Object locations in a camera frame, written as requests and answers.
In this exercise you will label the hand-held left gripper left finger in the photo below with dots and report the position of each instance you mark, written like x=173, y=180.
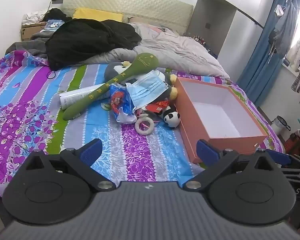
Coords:
x=91, y=152

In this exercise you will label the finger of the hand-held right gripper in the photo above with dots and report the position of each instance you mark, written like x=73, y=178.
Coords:
x=277, y=157

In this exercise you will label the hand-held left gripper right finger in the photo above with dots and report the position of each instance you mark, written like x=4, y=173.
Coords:
x=206, y=152

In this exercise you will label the pink cardboard box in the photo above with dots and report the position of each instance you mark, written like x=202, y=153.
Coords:
x=215, y=117

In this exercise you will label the small panda plush toy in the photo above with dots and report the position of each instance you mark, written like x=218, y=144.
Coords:
x=172, y=118

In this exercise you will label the blue printed plastic bag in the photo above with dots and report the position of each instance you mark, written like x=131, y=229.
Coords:
x=120, y=100

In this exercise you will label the dark red foil packet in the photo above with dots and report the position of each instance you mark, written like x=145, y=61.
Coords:
x=158, y=106

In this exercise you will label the blue face mask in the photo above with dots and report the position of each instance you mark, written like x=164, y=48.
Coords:
x=147, y=87

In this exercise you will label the red-brown box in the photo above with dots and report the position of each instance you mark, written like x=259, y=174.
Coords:
x=292, y=142

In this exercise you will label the grey penguin plush toy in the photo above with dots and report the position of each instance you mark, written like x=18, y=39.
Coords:
x=115, y=71

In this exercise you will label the blue curtain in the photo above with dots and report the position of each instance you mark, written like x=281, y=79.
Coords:
x=260, y=62

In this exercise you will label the green plush stick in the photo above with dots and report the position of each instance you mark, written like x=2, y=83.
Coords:
x=140, y=63

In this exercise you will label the hanging white jacket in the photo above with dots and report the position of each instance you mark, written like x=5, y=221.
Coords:
x=297, y=50

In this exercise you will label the grey duvet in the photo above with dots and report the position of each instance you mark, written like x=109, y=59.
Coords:
x=170, y=47

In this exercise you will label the black garment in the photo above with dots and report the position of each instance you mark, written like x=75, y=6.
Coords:
x=85, y=40

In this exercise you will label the dark grey blanket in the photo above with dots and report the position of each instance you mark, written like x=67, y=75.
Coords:
x=22, y=46

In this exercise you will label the hanging grey-blue shirt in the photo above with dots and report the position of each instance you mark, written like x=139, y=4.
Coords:
x=285, y=30

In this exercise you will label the blue panda book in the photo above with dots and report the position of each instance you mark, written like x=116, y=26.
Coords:
x=53, y=24

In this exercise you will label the brown cardboard box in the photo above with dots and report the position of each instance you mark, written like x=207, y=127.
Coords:
x=27, y=31

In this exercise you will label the yellow pillow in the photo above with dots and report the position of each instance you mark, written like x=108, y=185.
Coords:
x=97, y=15

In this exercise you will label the grey wardrobe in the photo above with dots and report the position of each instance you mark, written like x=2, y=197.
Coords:
x=212, y=15

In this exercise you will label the pale pink pillow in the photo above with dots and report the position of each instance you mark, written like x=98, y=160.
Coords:
x=140, y=20

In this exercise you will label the small black clothes pile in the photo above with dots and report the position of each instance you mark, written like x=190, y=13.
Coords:
x=53, y=13

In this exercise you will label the white crumpled cloth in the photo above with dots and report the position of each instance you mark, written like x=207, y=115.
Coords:
x=32, y=17

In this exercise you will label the cream foam pad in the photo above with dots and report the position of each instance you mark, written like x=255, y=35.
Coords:
x=130, y=5

